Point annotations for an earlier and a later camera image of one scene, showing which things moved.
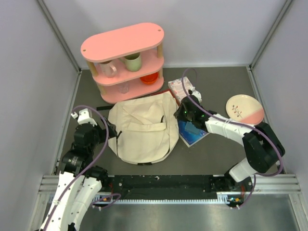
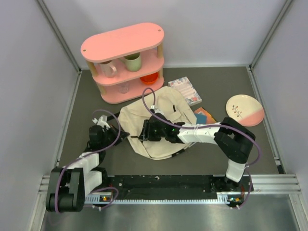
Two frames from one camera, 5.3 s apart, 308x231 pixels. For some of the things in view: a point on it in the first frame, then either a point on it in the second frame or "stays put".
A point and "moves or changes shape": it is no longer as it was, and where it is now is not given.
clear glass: x=123 y=87 stays put
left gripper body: x=100 y=135 → x=110 y=134
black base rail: x=172 y=187 stays put
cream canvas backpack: x=147 y=128 moves or changes shape
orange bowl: x=149 y=79 stays put
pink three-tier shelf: x=127 y=62 stays put
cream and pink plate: x=245 y=108 stays put
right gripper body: x=183 y=115 → x=151 y=134
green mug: x=133 y=62 stays put
